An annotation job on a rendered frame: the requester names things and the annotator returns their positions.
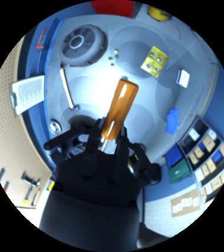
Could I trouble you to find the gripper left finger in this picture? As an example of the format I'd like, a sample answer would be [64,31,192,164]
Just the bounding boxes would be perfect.
[43,117,104,157]

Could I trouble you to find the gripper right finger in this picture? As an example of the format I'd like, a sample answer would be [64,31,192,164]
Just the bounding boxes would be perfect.
[114,125,162,185]

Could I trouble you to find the orange handled screwdriver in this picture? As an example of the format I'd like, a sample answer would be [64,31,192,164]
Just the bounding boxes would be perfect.
[100,76,140,152]

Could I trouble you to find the silver round cap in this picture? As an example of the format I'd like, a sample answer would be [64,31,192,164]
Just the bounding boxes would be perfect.
[48,118,62,136]

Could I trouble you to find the blue bin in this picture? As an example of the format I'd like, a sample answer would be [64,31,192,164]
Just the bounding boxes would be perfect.
[164,144,185,169]

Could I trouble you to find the green bin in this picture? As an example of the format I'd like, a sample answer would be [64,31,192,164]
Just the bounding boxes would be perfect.
[167,158,193,184]

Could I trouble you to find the blue gloves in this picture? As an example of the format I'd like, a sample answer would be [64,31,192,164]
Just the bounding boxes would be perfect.
[164,108,181,135]

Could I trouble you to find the beige pegboard with tools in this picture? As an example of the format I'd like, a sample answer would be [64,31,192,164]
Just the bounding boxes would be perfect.
[0,35,54,210]

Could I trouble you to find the brown notice board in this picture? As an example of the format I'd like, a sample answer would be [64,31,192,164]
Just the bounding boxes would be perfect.
[170,188,202,218]

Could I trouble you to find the grey shelf unit with boxes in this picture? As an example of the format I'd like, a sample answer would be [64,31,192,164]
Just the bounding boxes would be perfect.
[177,115,224,205]

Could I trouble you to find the white blue box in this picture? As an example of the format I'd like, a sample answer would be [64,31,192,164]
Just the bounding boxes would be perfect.
[176,69,190,88]

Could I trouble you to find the yellow parts tray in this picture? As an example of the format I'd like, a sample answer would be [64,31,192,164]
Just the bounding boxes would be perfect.
[140,45,169,79]

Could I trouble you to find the orange hacksaw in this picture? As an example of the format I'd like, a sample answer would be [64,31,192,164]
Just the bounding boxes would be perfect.
[36,28,49,51]

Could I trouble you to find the red cabinet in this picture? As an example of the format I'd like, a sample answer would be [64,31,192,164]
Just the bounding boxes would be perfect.
[89,0,142,19]

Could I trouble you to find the yellow bucket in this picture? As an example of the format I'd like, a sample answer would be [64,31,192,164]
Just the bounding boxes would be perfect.
[147,5,173,22]

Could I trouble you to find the wooden handled hammer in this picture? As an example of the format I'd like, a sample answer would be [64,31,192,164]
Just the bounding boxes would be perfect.
[59,60,80,112]

